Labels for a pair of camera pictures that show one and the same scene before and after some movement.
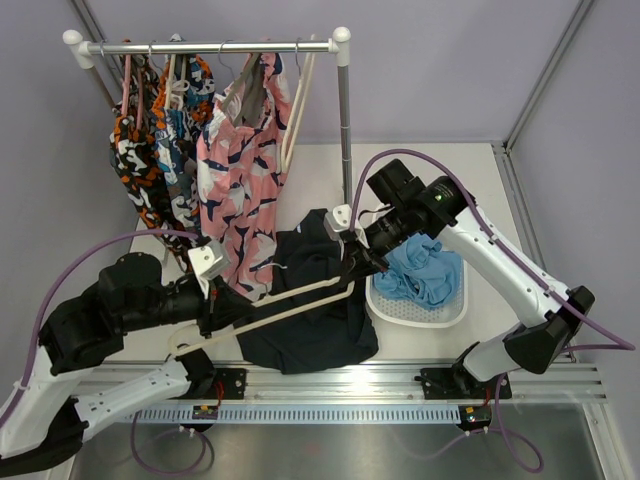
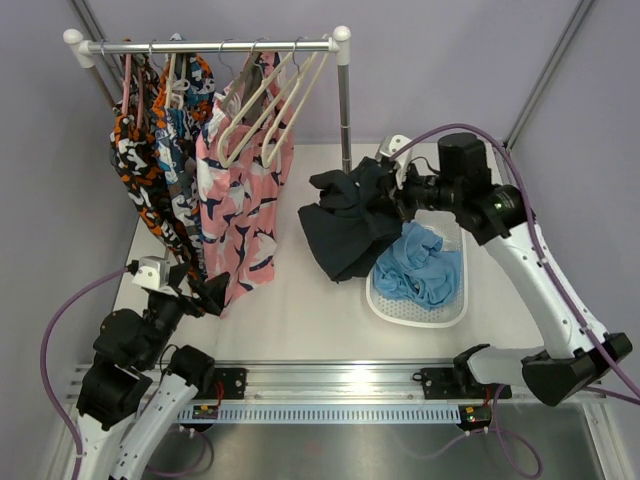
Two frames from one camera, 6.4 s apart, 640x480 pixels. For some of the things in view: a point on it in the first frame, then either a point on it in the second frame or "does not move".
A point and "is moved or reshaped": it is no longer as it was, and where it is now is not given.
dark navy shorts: (335, 330) is moved or reshaped
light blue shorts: (421, 272) does not move
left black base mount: (233, 382) does not move
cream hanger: (324, 298) -> (236, 131)
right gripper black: (360, 261) -> (399, 196)
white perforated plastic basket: (397, 312) does not move
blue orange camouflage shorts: (180, 105) does not move
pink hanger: (126, 85) does not move
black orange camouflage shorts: (136, 148) does not move
